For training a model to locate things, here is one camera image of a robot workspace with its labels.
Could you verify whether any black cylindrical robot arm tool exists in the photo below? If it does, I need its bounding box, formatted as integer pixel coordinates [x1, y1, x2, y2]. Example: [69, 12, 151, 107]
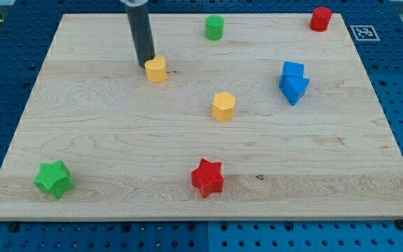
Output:
[121, 0, 155, 68]

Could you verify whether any red star block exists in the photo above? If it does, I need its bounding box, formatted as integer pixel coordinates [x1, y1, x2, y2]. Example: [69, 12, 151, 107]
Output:
[191, 158, 224, 198]

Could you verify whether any green star block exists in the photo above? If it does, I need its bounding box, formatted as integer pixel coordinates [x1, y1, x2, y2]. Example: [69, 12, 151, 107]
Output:
[33, 160, 74, 200]

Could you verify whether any yellow hexagon block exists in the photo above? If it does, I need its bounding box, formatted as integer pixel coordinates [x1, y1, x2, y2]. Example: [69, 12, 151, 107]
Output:
[212, 92, 236, 123]

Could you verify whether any yellow heart block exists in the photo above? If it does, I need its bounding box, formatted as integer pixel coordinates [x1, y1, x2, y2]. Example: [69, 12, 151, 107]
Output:
[145, 55, 167, 83]

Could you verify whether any wooden board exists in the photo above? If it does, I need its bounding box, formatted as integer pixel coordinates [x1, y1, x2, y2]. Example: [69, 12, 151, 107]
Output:
[0, 13, 403, 222]

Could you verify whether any green cylinder block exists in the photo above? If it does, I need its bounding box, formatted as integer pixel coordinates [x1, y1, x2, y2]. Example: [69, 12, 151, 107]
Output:
[205, 15, 224, 41]

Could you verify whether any blue triangle block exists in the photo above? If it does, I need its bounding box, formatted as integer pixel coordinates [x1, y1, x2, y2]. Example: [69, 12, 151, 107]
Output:
[281, 76, 309, 106]

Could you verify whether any blue cube block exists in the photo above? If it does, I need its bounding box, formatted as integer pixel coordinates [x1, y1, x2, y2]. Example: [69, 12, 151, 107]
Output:
[279, 62, 304, 88]

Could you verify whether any red cylinder block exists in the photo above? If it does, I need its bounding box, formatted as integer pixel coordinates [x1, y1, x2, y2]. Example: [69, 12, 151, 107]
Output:
[309, 6, 332, 32]

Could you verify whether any white fiducial marker tag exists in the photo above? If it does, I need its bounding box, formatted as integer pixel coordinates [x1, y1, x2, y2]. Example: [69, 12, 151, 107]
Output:
[351, 24, 380, 41]

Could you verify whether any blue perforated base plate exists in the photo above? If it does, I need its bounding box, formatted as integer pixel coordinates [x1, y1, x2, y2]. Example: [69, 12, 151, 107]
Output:
[0, 0, 403, 251]

